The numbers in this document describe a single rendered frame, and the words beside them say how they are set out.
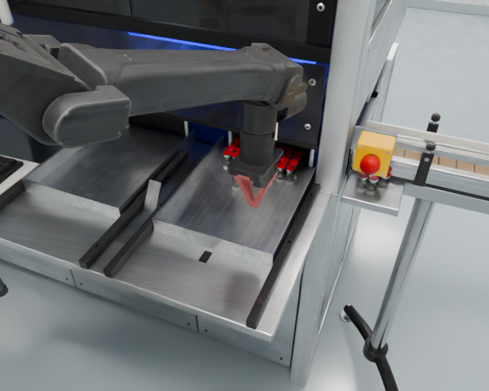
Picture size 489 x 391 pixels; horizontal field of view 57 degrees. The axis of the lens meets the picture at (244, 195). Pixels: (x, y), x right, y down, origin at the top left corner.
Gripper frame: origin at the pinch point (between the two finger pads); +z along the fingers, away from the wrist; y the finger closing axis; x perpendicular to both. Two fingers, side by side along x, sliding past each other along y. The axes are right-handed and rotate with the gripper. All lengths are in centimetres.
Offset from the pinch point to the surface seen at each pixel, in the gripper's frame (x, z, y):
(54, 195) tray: 46.2, 10.8, -2.3
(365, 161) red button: -15.9, -2.6, 20.0
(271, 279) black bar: -6.5, 11.1, -5.9
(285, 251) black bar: -6.5, 10.3, 1.5
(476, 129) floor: -60, 73, 244
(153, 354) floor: 45, 98, 24
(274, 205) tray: 0.8, 10.4, 15.2
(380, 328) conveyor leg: -29, 69, 47
